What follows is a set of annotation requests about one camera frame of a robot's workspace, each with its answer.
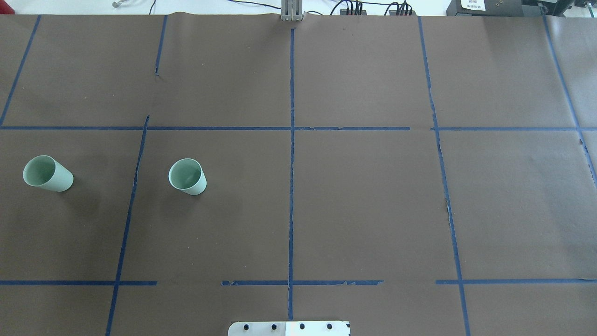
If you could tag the pale green cup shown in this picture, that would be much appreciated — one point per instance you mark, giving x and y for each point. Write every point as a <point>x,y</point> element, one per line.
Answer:
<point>187,175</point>
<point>46,173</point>

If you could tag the brown paper table cover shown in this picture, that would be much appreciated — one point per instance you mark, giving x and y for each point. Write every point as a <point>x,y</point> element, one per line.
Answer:
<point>411,176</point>

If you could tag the black USB hub left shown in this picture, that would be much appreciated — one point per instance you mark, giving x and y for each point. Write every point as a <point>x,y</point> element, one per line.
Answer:
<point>353,12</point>

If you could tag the black usb hub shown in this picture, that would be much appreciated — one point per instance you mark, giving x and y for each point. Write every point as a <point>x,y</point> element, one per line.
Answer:
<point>353,12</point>
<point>402,12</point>

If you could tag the black USB hub right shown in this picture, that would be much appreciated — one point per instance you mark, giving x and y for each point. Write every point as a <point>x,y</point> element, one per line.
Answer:
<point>402,12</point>

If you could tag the black computer box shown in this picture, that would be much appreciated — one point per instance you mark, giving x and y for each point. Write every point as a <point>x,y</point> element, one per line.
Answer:
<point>499,8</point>

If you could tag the grey aluminium frame post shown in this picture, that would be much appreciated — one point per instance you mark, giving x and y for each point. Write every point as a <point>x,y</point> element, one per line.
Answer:
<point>292,10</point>

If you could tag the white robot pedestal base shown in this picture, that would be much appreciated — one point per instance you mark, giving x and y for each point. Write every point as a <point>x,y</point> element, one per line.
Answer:
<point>290,328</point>

